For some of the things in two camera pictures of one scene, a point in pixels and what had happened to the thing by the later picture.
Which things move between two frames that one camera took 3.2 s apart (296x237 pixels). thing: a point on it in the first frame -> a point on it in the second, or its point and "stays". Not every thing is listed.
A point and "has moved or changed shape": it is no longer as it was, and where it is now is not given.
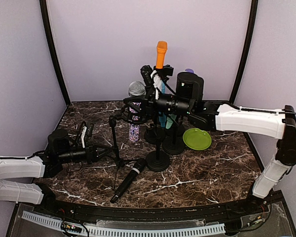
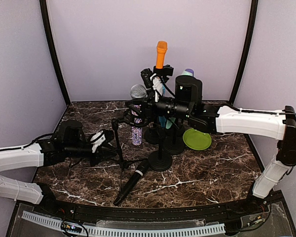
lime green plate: [197, 139] stays
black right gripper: [148, 107] stays
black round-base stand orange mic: [166, 70] stays
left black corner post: [46, 22] stays
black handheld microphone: [139, 165] has moved or changed shape
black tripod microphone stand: [117, 160] has moved or changed shape
